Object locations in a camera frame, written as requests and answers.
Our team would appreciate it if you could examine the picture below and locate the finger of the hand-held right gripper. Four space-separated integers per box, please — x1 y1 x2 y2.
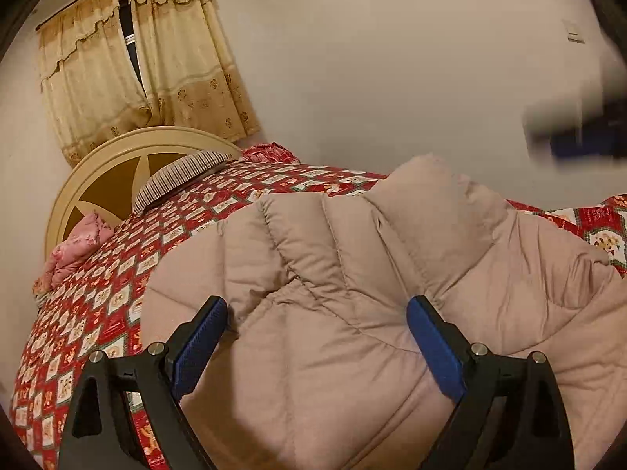
523 100 624 162

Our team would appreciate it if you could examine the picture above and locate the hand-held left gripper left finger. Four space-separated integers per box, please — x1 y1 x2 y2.
58 295 228 470

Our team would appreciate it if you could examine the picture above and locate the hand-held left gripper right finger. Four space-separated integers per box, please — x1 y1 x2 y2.
406 295 575 470

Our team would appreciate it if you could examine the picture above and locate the beige quilted puffer jacket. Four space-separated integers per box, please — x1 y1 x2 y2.
140 154 627 470

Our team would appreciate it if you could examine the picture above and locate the red printed checkered blanket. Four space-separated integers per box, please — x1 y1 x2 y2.
10 157 627 470

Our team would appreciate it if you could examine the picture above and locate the pink floral cloth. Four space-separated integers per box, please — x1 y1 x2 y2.
33 211 116 295

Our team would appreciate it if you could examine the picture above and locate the striped grey pillow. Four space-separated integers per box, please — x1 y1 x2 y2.
132 151 235 213

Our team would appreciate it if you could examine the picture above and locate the red patterned cloth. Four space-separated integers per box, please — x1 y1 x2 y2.
241 142 301 164

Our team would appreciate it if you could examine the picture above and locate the cream round bed headboard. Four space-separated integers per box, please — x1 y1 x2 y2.
44 126 244 260

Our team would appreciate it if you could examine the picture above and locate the beige patterned curtain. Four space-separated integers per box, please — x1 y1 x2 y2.
128 0 263 140
38 0 158 167

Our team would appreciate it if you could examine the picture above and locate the dark window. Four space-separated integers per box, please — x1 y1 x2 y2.
119 0 144 90

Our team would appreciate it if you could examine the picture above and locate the white wall switch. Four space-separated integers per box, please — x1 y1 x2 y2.
562 18 587 45

